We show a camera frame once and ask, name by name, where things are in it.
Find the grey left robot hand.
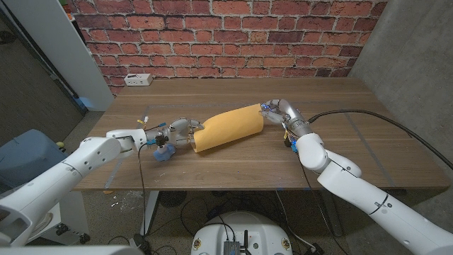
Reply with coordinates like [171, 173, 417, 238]
[144, 118, 205, 148]

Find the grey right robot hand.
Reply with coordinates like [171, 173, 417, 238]
[260, 98, 314, 137]

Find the yellow felt sheet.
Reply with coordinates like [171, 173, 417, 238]
[193, 103, 265, 154]

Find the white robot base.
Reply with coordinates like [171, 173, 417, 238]
[190, 211, 294, 255]

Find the small blue white object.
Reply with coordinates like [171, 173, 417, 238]
[152, 143, 177, 163]

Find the white power strip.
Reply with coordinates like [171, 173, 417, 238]
[123, 73, 154, 87]

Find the white table leg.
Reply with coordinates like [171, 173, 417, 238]
[139, 190, 160, 237]

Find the printed brick backdrop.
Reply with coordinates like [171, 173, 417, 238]
[67, 0, 389, 96]

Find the grey table leg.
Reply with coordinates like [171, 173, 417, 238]
[323, 196, 344, 237]

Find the grey electronics box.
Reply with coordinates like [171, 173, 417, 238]
[222, 239, 241, 255]

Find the white panel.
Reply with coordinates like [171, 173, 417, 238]
[3, 0, 115, 112]

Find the white robot torso edge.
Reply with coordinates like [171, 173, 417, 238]
[0, 245, 144, 255]

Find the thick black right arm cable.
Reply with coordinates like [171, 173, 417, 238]
[307, 108, 453, 170]

